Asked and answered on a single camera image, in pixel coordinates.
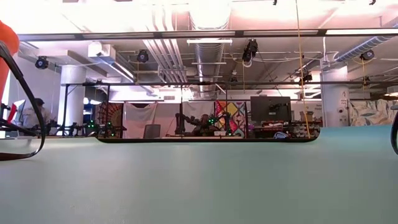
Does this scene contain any orange pumpkin halloween bucket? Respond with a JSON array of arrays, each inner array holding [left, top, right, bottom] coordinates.
[[0, 20, 47, 162]]

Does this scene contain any black halloween bucket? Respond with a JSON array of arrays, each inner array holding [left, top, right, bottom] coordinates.
[[390, 110, 398, 156]]

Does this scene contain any person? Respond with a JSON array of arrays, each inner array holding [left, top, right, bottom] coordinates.
[[21, 97, 53, 129], [194, 113, 218, 137]]

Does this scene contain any colourful patchwork quilt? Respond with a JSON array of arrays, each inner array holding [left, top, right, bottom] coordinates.
[[214, 100, 249, 138]]

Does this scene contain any gray chair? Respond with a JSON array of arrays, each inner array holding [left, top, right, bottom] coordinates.
[[143, 123, 162, 139]]

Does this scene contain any white hanging cloth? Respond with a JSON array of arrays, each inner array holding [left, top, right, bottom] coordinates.
[[123, 101, 215, 139]]

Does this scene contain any black computer monitor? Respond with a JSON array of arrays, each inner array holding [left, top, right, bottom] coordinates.
[[250, 95, 292, 123]]

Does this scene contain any green table mat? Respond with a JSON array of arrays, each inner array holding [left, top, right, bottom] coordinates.
[[0, 125, 398, 224]]

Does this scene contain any long black horizontal bar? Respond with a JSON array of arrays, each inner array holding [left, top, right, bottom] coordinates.
[[60, 80, 398, 87]]

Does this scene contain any cluttered storage shelf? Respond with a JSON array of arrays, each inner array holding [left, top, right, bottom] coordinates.
[[248, 120, 321, 138]]

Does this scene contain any background robot workstation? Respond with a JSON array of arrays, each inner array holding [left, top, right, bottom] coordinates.
[[46, 121, 127, 140]]

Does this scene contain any white round column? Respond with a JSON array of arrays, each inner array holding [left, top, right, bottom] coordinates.
[[58, 64, 86, 134], [320, 65, 351, 128]]

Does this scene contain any tilted computer monitor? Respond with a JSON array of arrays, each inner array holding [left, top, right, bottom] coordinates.
[[7, 100, 27, 123]]

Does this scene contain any silver ceiling duct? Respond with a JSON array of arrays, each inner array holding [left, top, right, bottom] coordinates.
[[188, 0, 233, 100]]

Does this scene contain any black hanging cable reel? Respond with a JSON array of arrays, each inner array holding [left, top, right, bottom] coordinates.
[[241, 38, 259, 68], [298, 72, 313, 85], [136, 49, 149, 63], [34, 55, 49, 70], [359, 49, 375, 61]]

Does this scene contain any round pattern wall hanging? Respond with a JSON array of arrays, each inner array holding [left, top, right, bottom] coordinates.
[[95, 102, 124, 138]]

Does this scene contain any yellow hanging cord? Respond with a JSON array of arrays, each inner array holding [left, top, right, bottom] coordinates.
[[294, 0, 312, 138]]

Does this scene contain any black overhead frame beam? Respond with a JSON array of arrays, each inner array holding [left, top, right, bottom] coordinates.
[[17, 27, 398, 42]]

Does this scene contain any leaf pattern wall panel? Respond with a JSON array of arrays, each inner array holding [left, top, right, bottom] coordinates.
[[349, 98, 398, 127]]

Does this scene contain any blue spiral ceiling duct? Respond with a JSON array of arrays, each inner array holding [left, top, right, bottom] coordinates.
[[334, 34, 398, 62]]

